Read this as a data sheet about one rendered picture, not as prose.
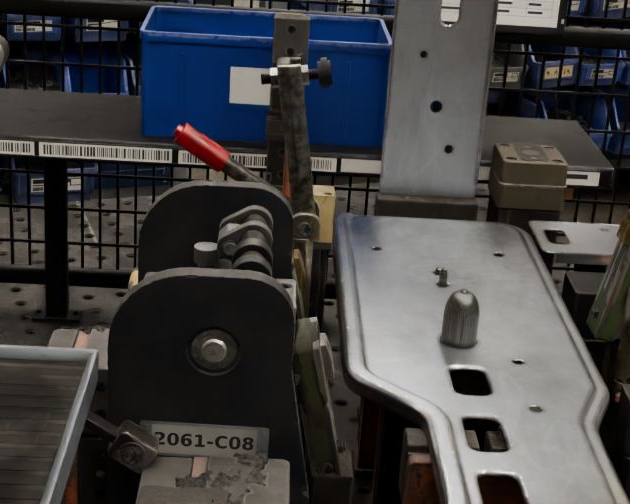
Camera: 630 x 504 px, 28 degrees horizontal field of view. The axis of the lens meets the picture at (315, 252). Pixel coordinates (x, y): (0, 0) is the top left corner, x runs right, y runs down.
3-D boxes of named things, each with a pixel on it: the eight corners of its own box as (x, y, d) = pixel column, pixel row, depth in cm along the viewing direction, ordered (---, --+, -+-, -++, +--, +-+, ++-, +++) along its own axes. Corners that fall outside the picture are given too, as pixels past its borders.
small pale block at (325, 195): (313, 504, 140) (336, 196, 127) (282, 503, 140) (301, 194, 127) (313, 487, 143) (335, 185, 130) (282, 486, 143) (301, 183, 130)
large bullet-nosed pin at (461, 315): (476, 364, 111) (485, 297, 109) (441, 363, 111) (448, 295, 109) (471, 349, 114) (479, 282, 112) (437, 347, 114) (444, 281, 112)
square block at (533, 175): (531, 437, 157) (571, 164, 144) (468, 434, 157) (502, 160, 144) (520, 406, 165) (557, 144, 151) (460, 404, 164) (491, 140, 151)
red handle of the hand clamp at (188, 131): (318, 221, 119) (180, 126, 115) (304, 239, 119) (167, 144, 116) (317, 206, 123) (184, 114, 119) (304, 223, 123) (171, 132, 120)
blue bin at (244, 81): (385, 148, 155) (394, 45, 151) (137, 136, 154) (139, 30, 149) (375, 113, 171) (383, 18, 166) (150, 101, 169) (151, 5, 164)
